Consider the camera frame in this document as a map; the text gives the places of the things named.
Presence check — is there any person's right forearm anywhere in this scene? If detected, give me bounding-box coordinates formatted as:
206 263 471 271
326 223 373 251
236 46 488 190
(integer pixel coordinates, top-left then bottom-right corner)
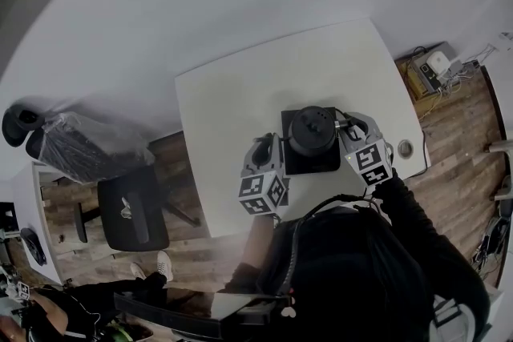
370 167 454 253

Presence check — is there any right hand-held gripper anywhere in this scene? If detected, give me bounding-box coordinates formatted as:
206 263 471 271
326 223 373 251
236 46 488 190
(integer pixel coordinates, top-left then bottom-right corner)
338 111 394 187

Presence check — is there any black head-mount bar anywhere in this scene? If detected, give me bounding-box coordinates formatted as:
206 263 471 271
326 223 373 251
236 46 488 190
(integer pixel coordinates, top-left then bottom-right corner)
114 291 289 340

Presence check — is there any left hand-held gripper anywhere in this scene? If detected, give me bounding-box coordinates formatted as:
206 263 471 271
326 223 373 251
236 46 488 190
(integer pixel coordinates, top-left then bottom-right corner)
239 131 290 216

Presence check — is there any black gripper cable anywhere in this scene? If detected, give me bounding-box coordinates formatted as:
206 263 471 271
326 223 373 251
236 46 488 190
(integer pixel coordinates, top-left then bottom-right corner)
286 194 384 293

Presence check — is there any white square table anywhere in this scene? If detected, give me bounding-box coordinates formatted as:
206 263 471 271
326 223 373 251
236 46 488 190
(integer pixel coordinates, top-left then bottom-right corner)
174 16 433 239

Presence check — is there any grey case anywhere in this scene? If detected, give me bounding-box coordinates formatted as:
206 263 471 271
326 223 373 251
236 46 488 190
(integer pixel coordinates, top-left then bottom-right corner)
410 42 462 93

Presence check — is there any person's left forearm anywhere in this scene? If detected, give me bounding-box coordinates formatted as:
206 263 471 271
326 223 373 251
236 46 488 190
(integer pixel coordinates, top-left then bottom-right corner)
240 214 281 281

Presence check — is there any black oval device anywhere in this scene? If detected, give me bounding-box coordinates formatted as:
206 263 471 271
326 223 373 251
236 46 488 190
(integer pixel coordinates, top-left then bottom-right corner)
19 227 48 266

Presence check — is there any bundle of white cables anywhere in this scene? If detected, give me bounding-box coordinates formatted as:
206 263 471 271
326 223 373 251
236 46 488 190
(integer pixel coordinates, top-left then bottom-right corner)
416 43 506 121

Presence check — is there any black kettle base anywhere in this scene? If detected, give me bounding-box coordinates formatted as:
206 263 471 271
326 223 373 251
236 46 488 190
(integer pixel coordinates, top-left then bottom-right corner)
280 106 341 176

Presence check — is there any cardboard box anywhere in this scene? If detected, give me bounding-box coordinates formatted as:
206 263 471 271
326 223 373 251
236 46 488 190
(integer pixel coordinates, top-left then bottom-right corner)
394 55 434 101

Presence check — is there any black electric kettle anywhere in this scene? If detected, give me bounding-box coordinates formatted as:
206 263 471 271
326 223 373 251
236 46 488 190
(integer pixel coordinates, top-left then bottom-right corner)
252 105 352 156

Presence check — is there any black office chair plastic-wrapped back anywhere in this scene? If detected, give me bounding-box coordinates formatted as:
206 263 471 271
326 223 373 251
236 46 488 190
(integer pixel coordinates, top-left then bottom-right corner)
2 102 201 253

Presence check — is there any narrow white desk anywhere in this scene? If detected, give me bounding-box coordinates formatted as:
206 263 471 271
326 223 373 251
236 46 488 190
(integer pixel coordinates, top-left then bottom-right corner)
11 162 67 286

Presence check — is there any person's black top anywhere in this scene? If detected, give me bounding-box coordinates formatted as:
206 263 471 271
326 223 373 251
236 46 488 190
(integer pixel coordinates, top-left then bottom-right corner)
224 203 492 342

